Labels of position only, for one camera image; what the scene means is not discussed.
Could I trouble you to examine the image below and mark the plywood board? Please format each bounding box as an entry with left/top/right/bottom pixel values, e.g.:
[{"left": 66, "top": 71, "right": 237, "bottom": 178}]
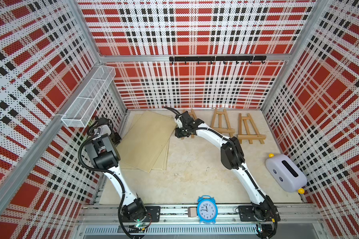
[
  {"left": 119, "top": 114, "right": 169, "bottom": 170},
  {"left": 117, "top": 111, "right": 176, "bottom": 173}
]

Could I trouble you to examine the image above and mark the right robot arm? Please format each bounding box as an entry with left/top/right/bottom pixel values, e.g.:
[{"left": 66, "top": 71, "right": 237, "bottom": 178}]
[{"left": 165, "top": 107, "right": 280, "bottom": 239}]

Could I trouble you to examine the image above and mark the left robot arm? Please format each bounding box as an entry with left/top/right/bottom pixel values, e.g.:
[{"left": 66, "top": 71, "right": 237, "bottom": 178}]
[{"left": 78, "top": 117, "right": 150, "bottom": 239}]

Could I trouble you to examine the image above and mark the blue alarm clock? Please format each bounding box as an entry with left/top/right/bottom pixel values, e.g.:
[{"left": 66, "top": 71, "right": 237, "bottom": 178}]
[{"left": 196, "top": 195, "right": 218, "bottom": 224}]

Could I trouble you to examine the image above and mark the small beige box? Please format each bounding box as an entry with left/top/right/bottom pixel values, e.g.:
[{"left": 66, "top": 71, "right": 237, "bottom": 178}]
[{"left": 187, "top": 207, "right": 198, "bottom": 218}]

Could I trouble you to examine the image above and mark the white purple toy device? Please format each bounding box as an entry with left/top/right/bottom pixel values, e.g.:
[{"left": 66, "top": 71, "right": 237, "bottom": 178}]
[{"left": 265, "top": 154, "right": 307, "bottom": 195}]

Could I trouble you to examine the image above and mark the black hook rail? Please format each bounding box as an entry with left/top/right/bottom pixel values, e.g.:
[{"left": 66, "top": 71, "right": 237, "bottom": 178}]
[{"left": 169, "top": 55, "right": 267, "bottom": 63}]

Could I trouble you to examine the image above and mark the white wire basket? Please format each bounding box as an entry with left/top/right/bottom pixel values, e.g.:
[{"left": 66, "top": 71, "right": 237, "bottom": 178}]
[{"left": 61, "top": 66, "right": 115, "bottom": 128}]

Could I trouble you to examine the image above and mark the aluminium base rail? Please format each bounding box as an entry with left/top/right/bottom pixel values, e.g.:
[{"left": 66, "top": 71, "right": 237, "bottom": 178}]
[{"left": 72, "top": 203, "right": 329, "bottom": 239}]

